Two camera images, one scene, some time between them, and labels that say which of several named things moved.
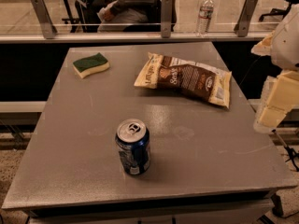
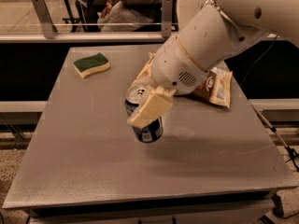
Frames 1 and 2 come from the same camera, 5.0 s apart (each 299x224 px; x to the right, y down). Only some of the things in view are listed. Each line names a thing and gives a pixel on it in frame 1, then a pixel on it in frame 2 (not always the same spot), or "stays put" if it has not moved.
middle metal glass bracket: (166, 16) stays put
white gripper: (288, 46) → (175, 66)
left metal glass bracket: (48, 27) stays put
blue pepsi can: (133, 140) → (135, 99)
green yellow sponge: (87, 65) stays put
